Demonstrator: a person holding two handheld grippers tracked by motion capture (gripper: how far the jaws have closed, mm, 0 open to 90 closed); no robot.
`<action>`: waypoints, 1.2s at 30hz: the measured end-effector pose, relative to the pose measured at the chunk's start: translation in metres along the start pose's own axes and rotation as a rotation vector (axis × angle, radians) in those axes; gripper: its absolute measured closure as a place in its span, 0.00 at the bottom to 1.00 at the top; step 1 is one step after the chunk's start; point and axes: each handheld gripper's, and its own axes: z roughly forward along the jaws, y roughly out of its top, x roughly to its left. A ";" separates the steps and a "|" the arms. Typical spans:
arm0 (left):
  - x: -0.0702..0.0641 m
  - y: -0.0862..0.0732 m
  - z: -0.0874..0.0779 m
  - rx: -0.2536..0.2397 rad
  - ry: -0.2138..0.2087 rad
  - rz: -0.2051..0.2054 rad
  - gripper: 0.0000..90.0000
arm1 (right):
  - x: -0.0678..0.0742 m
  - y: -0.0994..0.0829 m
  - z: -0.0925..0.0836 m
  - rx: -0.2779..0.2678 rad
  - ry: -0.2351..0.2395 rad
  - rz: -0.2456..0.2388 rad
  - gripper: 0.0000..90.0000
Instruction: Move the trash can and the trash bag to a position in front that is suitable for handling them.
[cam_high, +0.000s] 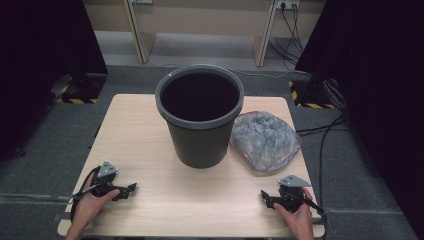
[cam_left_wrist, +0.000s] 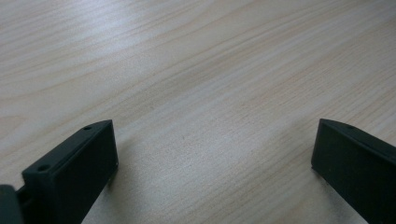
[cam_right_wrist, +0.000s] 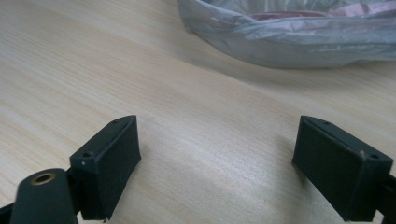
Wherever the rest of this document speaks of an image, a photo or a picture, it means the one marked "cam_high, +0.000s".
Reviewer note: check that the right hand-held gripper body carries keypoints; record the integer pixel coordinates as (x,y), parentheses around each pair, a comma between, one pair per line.
(293,186)

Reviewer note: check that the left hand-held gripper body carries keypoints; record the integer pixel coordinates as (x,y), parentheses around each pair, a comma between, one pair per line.
(106,170)

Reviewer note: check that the grey plastic trash bag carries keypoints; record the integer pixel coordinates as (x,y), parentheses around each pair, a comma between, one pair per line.
(263,140)

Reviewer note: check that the black plastic trash bin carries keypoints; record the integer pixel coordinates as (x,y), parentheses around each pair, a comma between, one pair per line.
(200,143)

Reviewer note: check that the person's right hand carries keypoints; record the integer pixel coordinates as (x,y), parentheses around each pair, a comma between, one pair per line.
(300,218)

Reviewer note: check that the person's left hand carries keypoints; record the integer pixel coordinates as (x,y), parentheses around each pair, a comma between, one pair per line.
(89,208)

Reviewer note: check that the grey tape strip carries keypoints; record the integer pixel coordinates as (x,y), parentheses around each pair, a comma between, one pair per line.
(322,222)
(61,217)

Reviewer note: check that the stand base with hazard tape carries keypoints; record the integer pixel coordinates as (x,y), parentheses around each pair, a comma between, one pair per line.
(83,90)
(308,96)

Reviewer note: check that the black curtain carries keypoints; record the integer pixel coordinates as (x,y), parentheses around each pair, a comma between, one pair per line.
(383,83)
(43,60)

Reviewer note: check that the beige desk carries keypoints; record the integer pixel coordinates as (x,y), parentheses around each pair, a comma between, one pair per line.
(200,16)

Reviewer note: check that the white wall socket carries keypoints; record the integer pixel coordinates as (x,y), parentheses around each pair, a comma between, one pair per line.
(287,4)

